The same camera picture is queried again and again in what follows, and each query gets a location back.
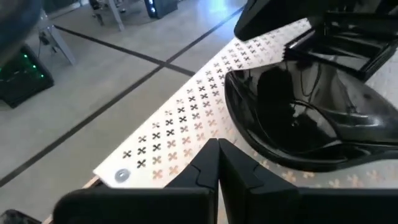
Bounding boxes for black textured object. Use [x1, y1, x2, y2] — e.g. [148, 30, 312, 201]
[0, 208, 42, 224]

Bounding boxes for white perforated metal shelf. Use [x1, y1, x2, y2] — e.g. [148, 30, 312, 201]
[92, 17, 398, 191]

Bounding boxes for small square black plate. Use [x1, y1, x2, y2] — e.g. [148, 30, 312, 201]
[282, 11, 398, 82]

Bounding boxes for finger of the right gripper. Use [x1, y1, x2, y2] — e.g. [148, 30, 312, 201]
[233, 0, 331, 42]

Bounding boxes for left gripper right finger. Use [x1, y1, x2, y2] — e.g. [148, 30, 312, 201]
[219, 139, 398, 224]

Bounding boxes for black computer blue light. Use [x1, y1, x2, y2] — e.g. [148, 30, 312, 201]
[144, 0, 180, 19]

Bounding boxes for leaf shaped black plate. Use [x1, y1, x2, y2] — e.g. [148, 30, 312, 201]
[223, 60, 398, 174]

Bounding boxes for grey desk leg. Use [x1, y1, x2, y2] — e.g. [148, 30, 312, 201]
[36, 8, 77, 66]
[90, 0, 126, 32]

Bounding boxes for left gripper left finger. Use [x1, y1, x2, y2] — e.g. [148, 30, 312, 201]
[52, 138, 220, 224]

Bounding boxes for dark blue round object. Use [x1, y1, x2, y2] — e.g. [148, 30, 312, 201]
[0, 0, 43, 65]

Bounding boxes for black computer green lights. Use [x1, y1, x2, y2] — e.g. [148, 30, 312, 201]
[0, 43, 55, 109]

